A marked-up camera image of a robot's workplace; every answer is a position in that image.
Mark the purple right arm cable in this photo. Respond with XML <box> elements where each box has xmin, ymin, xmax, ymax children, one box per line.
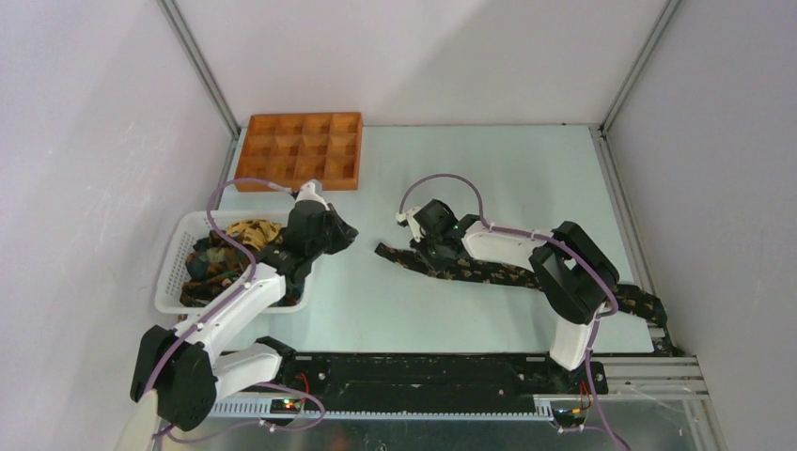
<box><xmin>398</xmin><ymin>173</ymin><xmax>630</xmax><ymax>451</ymax></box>

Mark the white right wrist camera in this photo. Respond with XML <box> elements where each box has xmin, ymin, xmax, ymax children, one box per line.
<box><xmin>396</xmin><ymin>207</ymin><xmax>423</xmax><ymax>242</ymax></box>

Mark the green gold patterned tie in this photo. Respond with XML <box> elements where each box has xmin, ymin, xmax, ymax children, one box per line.
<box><xmin>180</xmin><ymin>219</ymin><xmax>283</xmax><ymax>308</ymax></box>

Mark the black gold floral tie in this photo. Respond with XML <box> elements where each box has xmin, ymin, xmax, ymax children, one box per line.
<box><xmin>374</xmin><ymin>243</ymin><xmax>667</xmax><ymax>328</ymax></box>

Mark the aluminium frame rail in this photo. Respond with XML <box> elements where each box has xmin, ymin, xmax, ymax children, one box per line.
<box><xmin>205</xmin><ymin>354</ymin><xmax>711</xmax><ymax>422</ymax></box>

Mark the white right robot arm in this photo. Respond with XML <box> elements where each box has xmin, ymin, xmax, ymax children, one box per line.
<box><xmin>396</xmin><ymin>199</ymin><xmax>619</xmax><ymax>393</ymax></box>

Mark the white plastic basket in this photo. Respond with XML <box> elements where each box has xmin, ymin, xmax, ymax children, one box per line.
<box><xmin>153</xmin><ymin>210</ymin><xmax>289</xmax><ymax>315</ymax></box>

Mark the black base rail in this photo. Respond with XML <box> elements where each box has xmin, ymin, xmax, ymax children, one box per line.
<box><xmin>275</xmin><ymin>352</ymin><xmax>609</xmax><ymax>414</ymax></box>

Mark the wooden compartment tray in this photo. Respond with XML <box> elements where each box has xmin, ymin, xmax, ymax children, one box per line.
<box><xmin>234</xmin><ymin>112</ymin><xmax>363</xmax><ymax>191</ymax></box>

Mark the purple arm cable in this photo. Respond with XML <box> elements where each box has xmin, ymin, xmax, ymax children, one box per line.
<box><xmin>148</xmin><ymin>178</ymin><xmax>327</xmax><ymax>444</ymax></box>
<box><xmin>398</xmin><ymin>173</ymin><xmax>630</xmax><ymax>451</ymax></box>

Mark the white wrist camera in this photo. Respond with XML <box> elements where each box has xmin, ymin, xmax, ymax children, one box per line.
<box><xmin>294</xmin><ymin>179</ymin><xmax>329</xmax><ymax>210</ymax></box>
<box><xmin>396</xmin><ymin>207</ymin><xmax>423</xmax><ymax>242</ymax></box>

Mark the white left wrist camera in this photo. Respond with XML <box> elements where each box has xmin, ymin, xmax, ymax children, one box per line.
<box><xmin>294</xmin><ymin>179</ymin><xmax>329</xmax><ymax>210</ymax></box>

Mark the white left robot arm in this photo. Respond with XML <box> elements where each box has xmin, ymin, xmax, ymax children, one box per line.
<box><xmin>130</xmin><ymin>200</ymin><xmax>359</xmax><ymax>431</ymax></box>

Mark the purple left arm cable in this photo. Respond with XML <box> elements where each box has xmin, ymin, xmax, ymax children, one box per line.
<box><xmin>148</xmin><ymin>178</ymin><xmax>327</xmax><ymax>444</ymax></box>

